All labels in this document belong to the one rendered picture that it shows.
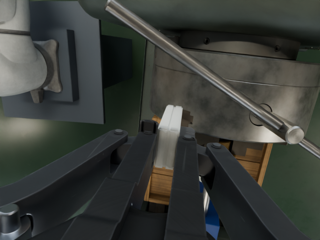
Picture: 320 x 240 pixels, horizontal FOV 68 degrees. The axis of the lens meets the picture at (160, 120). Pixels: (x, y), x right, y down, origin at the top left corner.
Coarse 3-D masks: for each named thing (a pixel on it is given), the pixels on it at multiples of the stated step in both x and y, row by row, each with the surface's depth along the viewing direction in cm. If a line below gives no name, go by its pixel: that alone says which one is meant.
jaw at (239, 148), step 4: (232, 140) 51; (232, 144) 50; (236, 144) 50; (240, 144) 50; (244, 144) 50; (248, 144) 49; (252, 144) 49; (256, 144) 49; (260, 144) 49; (284, 144) 48; (232, 148) 50; (236, 148) 50; (240, 148) 50; (244, 148) 50; (252, 148) 49; (256, 148) 49; (260, 148) 49; (232, 152) 51; (236, 152) 50; (240, 152) 50; (244, 152) 50; (244, 156) 50
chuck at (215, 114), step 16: (160, 80) 41; (176, 80) 38; (192, 80) 36; (160, 96) 42; (176, 96) 38; (192, 96) 36; (208, 96) 35; (224, 96) 34; (256, 96) 34; (272, 96) 34; (288, 96) 34; (304, 96) 36; (160, 112) 42; (192, 112) 37; (208, 112) 36; (224, 112) 35; (240, 112) 34; (288, 112) 35; (304, 112) 37; (208, 128) 36; (224, 128) 35; (240, 128) 35; (256, 128) 35; (304, 128) 39
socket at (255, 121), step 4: (260, 104) 34; (264, 104) 34; (264, 108) 34; (268, 108) 34; (252, 116) 35; (252, 120) 35; (256, 120) 35; (260, 120) 35; (256, 124) 35; (260, 124) 35
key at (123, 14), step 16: (112, 0) 18; (128, 16) 19; (144, 32) 20; (160, 32) 21; (160, 48) 21; (176, 48) 21; (192, 64) 22; (208, 80) 24; (224, 80) 24; (240, 96) 25; (256, 112) 27; (304, 144) 28
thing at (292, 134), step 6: (276, 114) 31; (282, 120) 28; (288, 120) 28; (264, 126) 32; (270, 126) 30; (282, 126) 27; (288, 126) 27; (294, 126) 26; (276, 132) 28; (282, 132) 27; (288, 132) 26; (294, 132) 26; (300, 132) 26; (282, 138) 27; (288, 138) 26; (294, 138) 26; (300, 138) 26
